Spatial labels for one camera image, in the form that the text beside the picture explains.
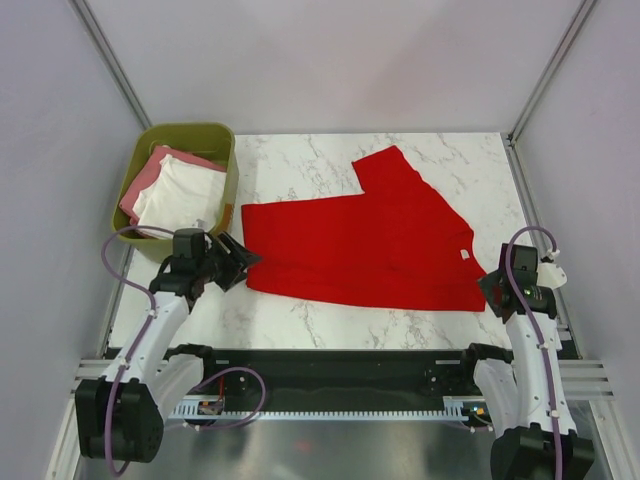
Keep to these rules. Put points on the aluminium rail profile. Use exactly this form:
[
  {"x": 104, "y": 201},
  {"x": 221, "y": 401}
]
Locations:
[{"x": 585, "y": 377}]

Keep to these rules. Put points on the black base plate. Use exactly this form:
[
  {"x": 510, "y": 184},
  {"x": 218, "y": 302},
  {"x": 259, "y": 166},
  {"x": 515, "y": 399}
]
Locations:
[{"x": 246, "y": 391}]

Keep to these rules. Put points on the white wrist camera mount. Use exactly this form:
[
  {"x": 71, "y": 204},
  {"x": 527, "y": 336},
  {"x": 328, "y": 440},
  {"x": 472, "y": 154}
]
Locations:
[{"x": 550, "y": 273}]

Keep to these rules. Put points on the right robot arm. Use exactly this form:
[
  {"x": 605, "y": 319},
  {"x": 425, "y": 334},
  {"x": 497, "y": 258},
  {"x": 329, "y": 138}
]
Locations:
[{"x": 536, "y": 436}]

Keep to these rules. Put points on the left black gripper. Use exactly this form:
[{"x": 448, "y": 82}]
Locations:
[{"x": 237, "y": 261}]

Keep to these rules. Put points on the white slotted cable duct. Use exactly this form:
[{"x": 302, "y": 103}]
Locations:
[{"x": 199, "y": 408}]

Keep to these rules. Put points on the white folded t shirt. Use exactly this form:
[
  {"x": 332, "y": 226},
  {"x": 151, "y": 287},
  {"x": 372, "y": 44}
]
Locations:
[{"x": 184, "y": 195}]

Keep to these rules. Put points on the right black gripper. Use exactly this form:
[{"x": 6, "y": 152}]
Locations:
[{"x": 487, "y": 284}]

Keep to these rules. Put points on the red t shirt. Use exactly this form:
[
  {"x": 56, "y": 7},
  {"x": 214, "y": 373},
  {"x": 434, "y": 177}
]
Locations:
[{"x": 394, "y": 245}]

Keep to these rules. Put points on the left aluminium frame post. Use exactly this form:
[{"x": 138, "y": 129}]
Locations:
[{"x": 107, "y": 54}]

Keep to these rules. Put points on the pink folded t shirt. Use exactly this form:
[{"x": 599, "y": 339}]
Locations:
[{"x": 149, "y": 173}]

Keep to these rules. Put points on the aluminium frame post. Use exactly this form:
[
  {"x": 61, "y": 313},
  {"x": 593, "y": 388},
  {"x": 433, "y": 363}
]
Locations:
[
  {"x": 568, "y": 39},
  {"x": 107, "y": 54}
]

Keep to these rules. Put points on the olive green plastic bin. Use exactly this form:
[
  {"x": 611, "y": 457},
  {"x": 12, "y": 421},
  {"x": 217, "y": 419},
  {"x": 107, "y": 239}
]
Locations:
[{"x": 211, "y": 141}]

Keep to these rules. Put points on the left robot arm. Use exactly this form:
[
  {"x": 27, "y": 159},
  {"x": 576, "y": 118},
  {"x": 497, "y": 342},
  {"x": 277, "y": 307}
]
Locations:
[{"x": 121, "y": 414}]

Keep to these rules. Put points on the right aluminium frame post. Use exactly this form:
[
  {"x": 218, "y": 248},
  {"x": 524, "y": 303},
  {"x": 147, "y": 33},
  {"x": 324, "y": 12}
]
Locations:
[{"x": 568, "y": 39}]

